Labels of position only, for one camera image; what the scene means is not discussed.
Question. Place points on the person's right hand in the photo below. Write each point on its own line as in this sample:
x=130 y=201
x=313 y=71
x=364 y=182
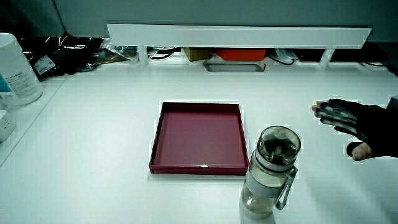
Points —
x=371 y=130

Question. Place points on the clear bottle with grey lid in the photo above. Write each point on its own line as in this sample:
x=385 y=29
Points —
x=267 y=174

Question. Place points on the orange box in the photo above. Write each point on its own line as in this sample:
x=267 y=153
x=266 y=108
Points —
x=241 y=54

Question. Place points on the white desk shelf riser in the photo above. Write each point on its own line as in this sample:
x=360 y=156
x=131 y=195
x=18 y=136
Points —
x=236 y=36

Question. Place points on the dark red square tray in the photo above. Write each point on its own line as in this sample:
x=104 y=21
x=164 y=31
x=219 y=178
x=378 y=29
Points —
x=199 y=137

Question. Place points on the brown cardboard box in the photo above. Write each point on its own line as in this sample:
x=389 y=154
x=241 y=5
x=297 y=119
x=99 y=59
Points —
x=196 y=53

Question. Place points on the clear plastic bag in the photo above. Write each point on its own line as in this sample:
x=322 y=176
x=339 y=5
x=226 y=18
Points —
x=119 y=51

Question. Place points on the black plastic bags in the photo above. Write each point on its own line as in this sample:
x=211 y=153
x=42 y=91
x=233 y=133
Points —
x=62 y=54

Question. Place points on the white labelled plastic canister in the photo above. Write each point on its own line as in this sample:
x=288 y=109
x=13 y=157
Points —
x=17 y=71

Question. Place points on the white power socket block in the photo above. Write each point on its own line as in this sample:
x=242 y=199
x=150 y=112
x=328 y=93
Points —
x=4 y=126

